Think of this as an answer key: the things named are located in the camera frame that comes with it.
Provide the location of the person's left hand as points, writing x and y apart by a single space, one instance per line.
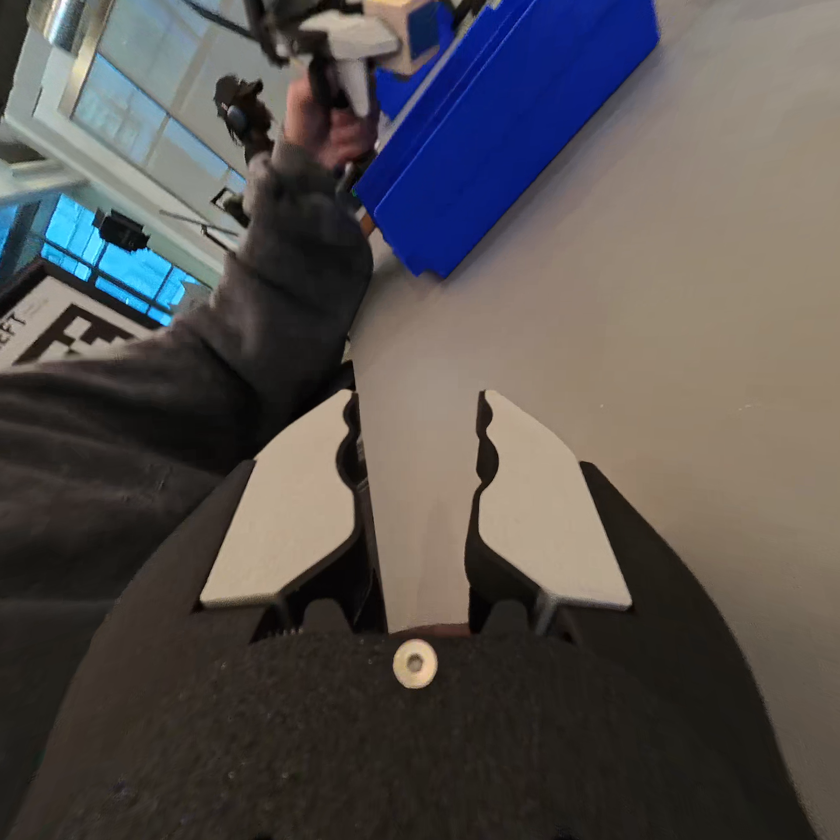
315 131

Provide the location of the thin silver ventilation duct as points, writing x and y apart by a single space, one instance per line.
79 19

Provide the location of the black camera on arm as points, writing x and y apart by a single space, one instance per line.
124 229

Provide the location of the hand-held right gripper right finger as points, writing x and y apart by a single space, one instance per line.
551 525

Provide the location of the window with blue daylight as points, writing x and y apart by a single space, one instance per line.
111 262

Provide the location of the black and white marker board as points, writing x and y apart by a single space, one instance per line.
59 328

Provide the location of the grey desk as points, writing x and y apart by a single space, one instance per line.
656 394

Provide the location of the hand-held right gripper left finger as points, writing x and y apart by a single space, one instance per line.
282 525

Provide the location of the blue plastic bin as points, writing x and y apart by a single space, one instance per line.
512 144

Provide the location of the person's left forearm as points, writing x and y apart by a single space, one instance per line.
229 341

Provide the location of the wooden cube blue tape stripe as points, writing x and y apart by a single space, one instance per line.
387 33

